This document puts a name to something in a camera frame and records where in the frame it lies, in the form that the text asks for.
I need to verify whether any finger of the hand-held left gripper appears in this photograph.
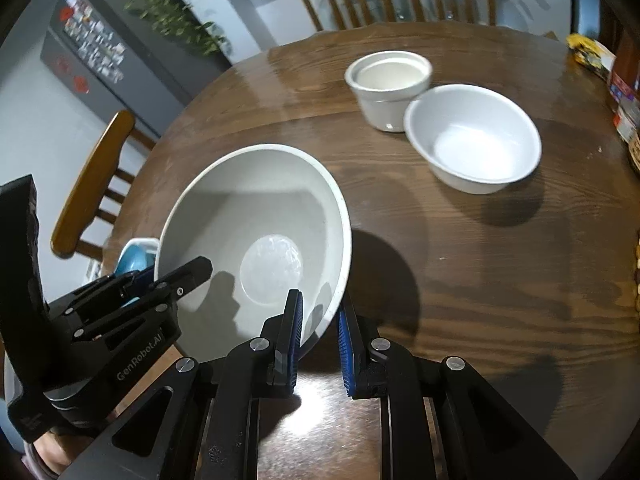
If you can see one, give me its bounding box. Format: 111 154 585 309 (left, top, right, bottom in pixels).
47 267 157 321
67 256 214 346

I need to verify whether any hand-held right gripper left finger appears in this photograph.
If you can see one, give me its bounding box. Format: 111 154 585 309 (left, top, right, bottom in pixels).
55 289 305 480

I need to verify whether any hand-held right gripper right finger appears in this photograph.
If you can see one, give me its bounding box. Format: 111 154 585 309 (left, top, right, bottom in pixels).
337 305 581 480

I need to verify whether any large white bowl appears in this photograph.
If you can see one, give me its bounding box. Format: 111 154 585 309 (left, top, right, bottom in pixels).
156 144 353 363

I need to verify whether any small white bowl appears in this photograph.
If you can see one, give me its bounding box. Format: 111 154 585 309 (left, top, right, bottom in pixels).
404 84 542 195

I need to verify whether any white ceramic pot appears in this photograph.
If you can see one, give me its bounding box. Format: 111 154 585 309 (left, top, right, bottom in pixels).
345 50 433 133

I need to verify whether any person's left forearm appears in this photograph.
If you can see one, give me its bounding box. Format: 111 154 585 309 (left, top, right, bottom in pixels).
22 430 96 480

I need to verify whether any dark grey refrigerator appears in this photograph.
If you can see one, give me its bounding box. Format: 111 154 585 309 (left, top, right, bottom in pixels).
40 0 231 141

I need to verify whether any cluster of fridge photo magnets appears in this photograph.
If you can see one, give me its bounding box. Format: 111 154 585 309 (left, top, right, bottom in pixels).
65 0 126 83

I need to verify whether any long hanging vine plant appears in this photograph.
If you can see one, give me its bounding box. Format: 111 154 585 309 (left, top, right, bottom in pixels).
80 0 231 56

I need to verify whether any small white-lid jar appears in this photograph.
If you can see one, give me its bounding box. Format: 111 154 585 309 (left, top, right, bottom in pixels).
614 107 640 142

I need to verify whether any yellow snack packet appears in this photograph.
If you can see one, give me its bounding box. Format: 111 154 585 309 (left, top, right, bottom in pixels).
567 34 616 78

